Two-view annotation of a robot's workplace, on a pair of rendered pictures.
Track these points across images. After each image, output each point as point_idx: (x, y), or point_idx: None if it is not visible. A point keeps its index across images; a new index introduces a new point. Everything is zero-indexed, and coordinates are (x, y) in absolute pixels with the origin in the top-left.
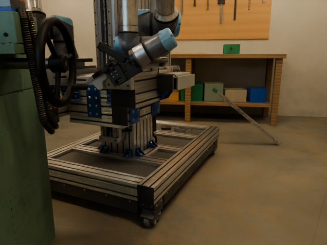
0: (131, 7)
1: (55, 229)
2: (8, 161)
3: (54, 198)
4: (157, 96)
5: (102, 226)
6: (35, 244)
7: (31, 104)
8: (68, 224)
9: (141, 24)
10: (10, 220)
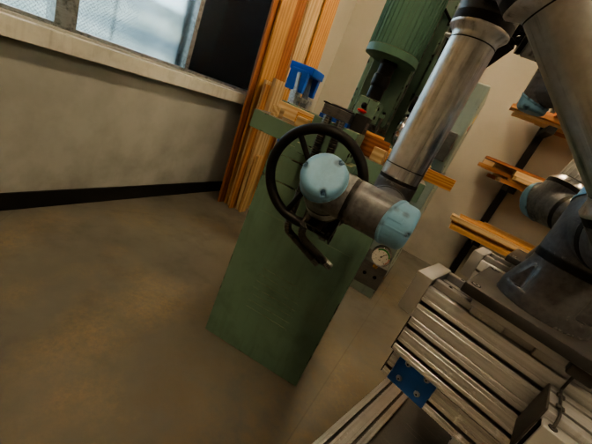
0: (405, 127)
1: (307, 389)
2: (277, 247)
3: None
4: (510, 432)
5: (294, 443)
6: (263, 345)
7: (345, 234)
8: (313, 405)
9: (570, 218)
10: (250, 287)
